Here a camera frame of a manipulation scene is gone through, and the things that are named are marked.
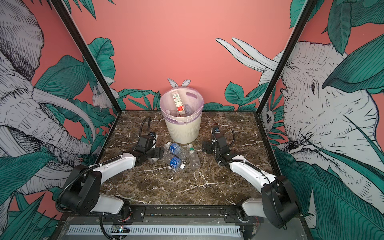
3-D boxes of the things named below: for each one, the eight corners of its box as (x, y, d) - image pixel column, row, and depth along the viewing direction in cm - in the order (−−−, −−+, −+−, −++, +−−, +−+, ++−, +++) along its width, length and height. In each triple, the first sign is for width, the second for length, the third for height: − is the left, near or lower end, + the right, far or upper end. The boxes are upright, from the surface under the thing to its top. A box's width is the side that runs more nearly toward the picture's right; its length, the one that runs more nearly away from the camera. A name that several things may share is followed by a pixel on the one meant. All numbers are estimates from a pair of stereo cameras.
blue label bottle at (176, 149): (164, 150, 100) (163, 145, 95) (169, 144, 103) (168, 139, 98) (185, 161, 95) (184, 157, 90) (189, 154, 98) (189, 150, 93)
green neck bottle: (192, 170, 91) (191, 167, 89) (186, 147, 102) (186, 144, 99) (201, 167, 92) (201, 165, 89) (195, 145, 102) (195, 143, 100)
